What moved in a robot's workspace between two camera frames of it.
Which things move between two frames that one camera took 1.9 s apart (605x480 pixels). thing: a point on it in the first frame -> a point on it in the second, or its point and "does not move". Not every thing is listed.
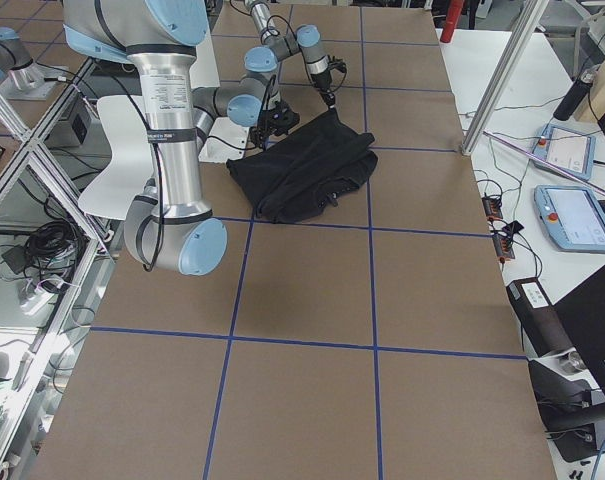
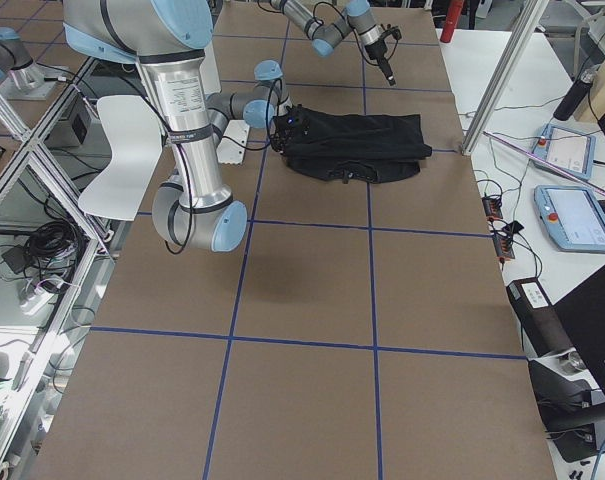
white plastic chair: [131, 168] does not move
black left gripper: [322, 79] -> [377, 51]
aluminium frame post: [504, 75] does not move
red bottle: [452, 18] does not move
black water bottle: [576, 95] does not move
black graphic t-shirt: [306, 173] -> [370, 148]
